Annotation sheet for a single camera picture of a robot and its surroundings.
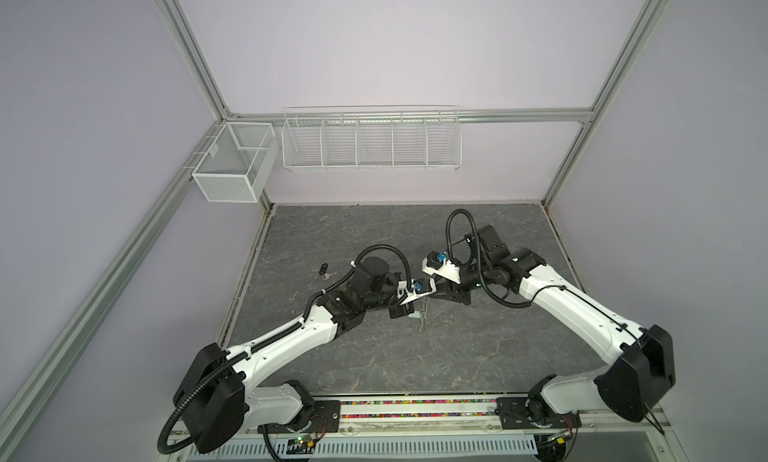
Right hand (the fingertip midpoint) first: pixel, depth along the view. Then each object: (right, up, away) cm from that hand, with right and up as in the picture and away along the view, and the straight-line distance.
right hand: (433, 289), depth 77 cm
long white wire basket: (-18, +46, +22) cm, 54 cm away
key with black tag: (-35, +2, +25) cm, 43 cm away
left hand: (-3, 0, -2) cm, 3 cm away
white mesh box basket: (-64, +39, +26) cm, 79 cm away
